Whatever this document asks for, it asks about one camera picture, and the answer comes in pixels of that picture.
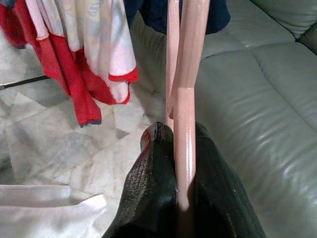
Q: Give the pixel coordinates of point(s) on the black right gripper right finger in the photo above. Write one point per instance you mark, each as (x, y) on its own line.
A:
(218, 203)

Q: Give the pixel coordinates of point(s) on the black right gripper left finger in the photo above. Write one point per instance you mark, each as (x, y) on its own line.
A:
(148, 198)

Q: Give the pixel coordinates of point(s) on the pale pink plastic hanger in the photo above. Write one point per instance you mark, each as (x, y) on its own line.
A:
(184, 148)

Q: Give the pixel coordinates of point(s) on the white shirt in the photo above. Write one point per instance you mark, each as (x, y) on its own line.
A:
(37, 213)

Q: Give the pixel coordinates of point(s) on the grey-green leather sofa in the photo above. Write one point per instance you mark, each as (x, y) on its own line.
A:
(260, 99)

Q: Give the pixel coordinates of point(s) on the red and white garment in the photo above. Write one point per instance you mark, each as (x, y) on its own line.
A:
(62, 74)

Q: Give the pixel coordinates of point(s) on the black metal drying rack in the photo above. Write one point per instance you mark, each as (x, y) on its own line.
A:
(24, 82)

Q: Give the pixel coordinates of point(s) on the navy garment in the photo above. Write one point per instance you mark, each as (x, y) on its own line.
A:
(153, 15)

